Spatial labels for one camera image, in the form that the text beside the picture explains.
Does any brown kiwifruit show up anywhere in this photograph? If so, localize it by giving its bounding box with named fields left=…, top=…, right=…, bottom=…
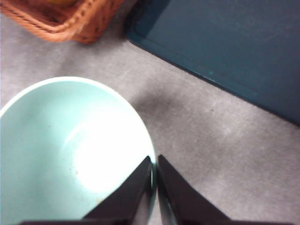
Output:
left=45, top=0, right=78, bottom=7

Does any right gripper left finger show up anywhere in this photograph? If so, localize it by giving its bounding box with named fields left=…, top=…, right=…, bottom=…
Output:
left=82, top=155, right=153, bottom=221

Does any dark rectangular tray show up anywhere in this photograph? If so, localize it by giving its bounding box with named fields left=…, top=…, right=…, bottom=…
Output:
left=126, top=0, right=300, bottom=128

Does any brown wicker basket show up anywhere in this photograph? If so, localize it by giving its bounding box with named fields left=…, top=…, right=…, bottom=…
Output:
left=0, top=0, right=128, bottom=45

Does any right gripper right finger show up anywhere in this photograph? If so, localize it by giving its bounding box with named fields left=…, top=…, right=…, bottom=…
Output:
left=157, top=154, right=232, bottom=225

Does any teal ribbed bowl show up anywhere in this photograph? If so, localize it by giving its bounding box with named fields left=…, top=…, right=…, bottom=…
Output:
left=0, top=76, right=157, bottom=225

